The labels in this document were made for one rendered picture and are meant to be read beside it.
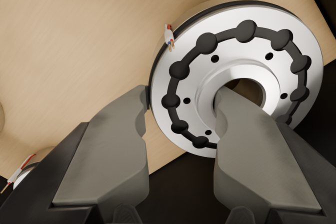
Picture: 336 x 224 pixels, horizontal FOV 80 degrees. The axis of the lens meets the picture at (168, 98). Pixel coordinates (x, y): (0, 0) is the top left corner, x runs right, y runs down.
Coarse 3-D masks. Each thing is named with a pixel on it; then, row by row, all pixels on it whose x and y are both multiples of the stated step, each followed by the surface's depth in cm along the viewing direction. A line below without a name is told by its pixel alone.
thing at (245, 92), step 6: (240, 84) 15; (246, 84) 14; (252, 84) 13; (234, 90) 15; (240, 90) 14; (246, 90) 14; (252, 90) 13; (258, 90) 12; (246, 96) 13; (252, 96) 13; (258, 96) 12
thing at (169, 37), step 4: (164, 24) 12; (168, 24) 12; (164, 28) 11; (168, 28) 11; (164, 32) 10; (168, 32) 10; (164, 36) 10; (168, 36) 9; (172, 36) 9; (168, 40) 9; (172, 40) 9; (168, 44) 9; (172, 44) 8; (172, 48) 8
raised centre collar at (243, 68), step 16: (224, 64) 11; (240, 64) 10; (256, 64) 10; (208, 80) 11; (224, 80) 11; (256, 80) 11; (272, 80) 11; (208, 96) 11; (272, 96) 11; (208, 112) 12; (272, 112) 12
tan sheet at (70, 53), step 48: (0, 0) 15; (48, 0) 15; (96, 0) 15; (144, 0) 15; (192, 0) 14; (288, 0) 14; (0, 48) 17; (48, 48) 17; (96, 48) 17; (144, 48) 16; (0, 96) 19; (48, 96) 19; (96, 96) 19; (0, 144) 23; (48, 144) 22
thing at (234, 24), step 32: (192, 32) 10; (224, 32) 10; (256, 32) 10; (288, 32) 10; (160, 64) 11; (192, 64) 11; (288, 64) 11; (320, 64) 11; (160, 96) 12; (192, 96) 12; (288, 96) 12; (160, 128) 13; (192, 128) 13
